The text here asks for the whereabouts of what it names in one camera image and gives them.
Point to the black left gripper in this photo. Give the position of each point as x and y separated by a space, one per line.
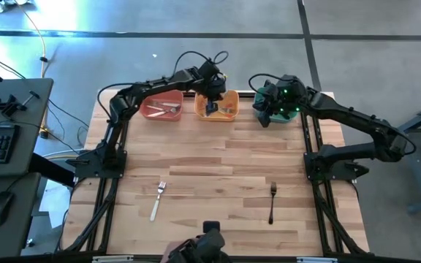
215 87

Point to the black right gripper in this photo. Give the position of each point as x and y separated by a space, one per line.
287 96

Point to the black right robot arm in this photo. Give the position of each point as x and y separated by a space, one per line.
349 117

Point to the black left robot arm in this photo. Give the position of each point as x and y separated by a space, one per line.
152 84

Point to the yellow plastic bin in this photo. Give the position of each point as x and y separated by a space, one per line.
200 109

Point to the teal plastic bin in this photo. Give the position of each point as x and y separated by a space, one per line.
285 117

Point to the orange plastic bin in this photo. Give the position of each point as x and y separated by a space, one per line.
159 117

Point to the black metal fork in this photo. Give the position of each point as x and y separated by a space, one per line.
273 187

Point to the black desk leg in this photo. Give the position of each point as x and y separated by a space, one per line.
49 168

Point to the white paper sheet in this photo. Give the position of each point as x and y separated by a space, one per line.
55 204

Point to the gray desk top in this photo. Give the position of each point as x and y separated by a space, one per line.
20 219
31 146

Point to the black desk clamp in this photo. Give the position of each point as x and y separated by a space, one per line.
9 106

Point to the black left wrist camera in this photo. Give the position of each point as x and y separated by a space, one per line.
208 68

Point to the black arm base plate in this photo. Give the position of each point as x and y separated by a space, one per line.
86 170
342 173

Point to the black aluminium table frame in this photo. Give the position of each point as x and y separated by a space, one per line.
254 260

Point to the white metal bracket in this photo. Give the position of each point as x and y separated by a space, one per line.
112 259

